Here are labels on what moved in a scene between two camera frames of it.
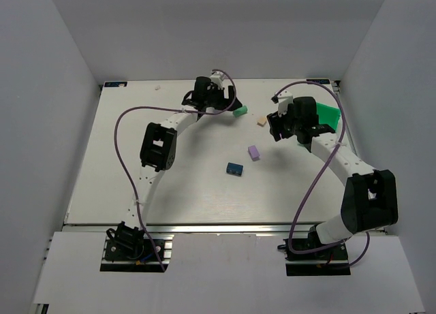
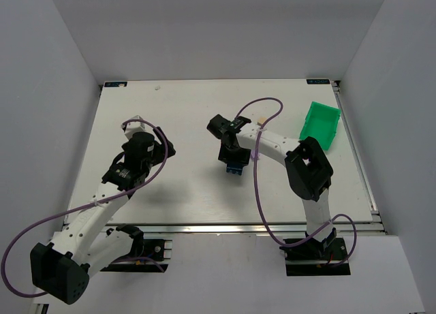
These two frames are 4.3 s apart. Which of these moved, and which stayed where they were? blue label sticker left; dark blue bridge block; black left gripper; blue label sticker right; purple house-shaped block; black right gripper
Moved: black right gripper; black left gripper
Stayed: blue label sticker left; purple house-shaped block; blue label sticker right; dark blue bridge block
